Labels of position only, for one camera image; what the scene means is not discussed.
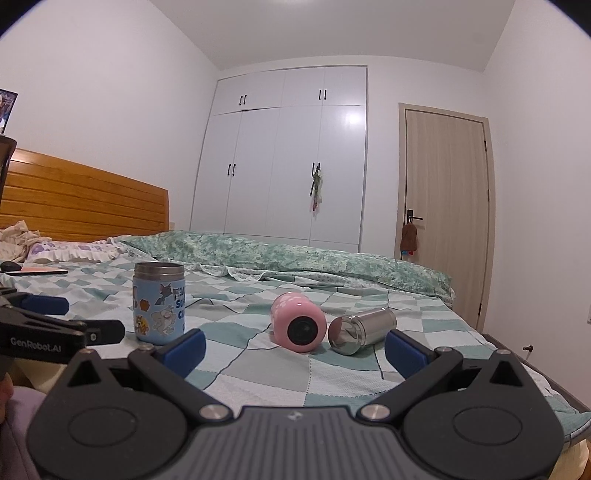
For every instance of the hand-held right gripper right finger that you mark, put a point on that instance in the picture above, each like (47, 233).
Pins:
(406, 354)

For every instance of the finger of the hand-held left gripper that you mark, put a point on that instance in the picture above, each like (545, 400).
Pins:
(46, 304)
(105, 333)

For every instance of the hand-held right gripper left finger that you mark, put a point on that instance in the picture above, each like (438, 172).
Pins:
(183, 353)

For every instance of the stainless steel cup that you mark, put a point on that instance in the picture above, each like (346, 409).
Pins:
(369, 325)

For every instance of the pink cup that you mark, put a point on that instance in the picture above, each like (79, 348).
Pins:
(286, 318)

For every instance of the blue cartoon print cup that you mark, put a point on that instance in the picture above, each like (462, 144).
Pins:
(159, 304)

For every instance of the flat book with orange cover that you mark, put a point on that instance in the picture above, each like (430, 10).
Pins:
(41, 270)

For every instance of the black computer mouse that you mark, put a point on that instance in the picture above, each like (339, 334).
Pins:
(10, 266)

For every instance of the purple floral pillow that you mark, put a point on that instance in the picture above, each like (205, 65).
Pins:
(74, 251)

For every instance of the crumpled beige cloth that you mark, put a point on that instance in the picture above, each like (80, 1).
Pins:
(18, 240)

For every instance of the person's lilac clothing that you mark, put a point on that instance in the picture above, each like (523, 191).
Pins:
(23, 434)

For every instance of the wooden bed headboard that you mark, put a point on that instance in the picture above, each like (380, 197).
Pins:
(83, 198)

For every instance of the brown plush hanging toy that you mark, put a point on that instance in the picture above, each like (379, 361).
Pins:
(408, 237)

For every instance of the green floral quilt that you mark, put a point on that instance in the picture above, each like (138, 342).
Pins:
(277, 254)

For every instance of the light wooden door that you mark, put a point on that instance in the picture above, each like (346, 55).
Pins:
(448, 207)

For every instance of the dark chair back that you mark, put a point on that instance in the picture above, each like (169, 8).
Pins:
(5, 157)

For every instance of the green hanging ornament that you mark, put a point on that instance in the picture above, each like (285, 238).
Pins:
(316, 191)

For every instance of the white wardrobe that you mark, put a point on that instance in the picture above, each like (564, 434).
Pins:
(277, 161)

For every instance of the wall door stopper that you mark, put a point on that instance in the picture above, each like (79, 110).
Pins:
(528, 348)

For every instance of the wall poster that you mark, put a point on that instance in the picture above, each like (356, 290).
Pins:
(7, 110)

